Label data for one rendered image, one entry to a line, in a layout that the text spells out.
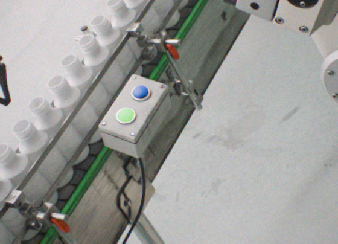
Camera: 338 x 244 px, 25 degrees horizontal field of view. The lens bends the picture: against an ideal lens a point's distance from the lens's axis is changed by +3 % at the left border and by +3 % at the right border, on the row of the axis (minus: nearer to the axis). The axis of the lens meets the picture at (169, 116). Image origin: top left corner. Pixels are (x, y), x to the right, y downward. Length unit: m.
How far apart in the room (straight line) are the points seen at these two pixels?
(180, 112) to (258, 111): 1.22
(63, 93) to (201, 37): 0.44
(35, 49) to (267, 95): 1.48
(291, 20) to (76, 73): 0.78
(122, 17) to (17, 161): 0.40
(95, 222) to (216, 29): 0.59
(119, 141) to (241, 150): 1.45
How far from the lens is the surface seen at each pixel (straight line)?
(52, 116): 1.46
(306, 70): 2.99
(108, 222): 1.57
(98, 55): 1.54
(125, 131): 1.37
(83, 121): 1.51
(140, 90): 1.41
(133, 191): 1.61
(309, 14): 0.79
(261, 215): 2.58
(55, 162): 1.47
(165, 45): 1.56
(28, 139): 1.43
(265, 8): 0.80
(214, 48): 1.82
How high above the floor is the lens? 1.95
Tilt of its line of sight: 39 degrees down
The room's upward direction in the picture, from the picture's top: 31 degrees counter-clockwise
